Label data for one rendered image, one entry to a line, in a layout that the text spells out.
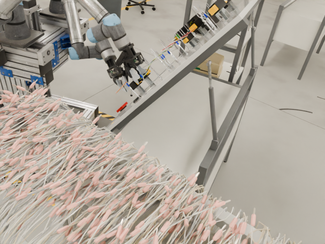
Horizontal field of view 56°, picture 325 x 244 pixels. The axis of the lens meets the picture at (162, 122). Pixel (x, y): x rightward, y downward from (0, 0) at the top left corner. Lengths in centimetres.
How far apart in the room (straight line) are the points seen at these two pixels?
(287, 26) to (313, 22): 32
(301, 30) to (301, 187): 224
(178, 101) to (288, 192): 134
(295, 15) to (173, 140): 306
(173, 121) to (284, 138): 175
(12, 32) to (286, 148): 262
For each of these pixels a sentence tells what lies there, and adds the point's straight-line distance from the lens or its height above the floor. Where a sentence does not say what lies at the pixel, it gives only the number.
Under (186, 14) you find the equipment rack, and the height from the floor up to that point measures 121.
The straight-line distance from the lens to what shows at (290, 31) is 457.
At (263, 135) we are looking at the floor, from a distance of 341.
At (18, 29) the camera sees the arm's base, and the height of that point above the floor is 122.
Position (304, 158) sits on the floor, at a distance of 335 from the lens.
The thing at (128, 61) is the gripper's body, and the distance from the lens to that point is 156.
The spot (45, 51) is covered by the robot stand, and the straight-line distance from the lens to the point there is 206.
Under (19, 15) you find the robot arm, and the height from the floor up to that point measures 130.
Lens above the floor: 202
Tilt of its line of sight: 39 degrees down
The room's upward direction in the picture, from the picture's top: 7 degrees clockwise
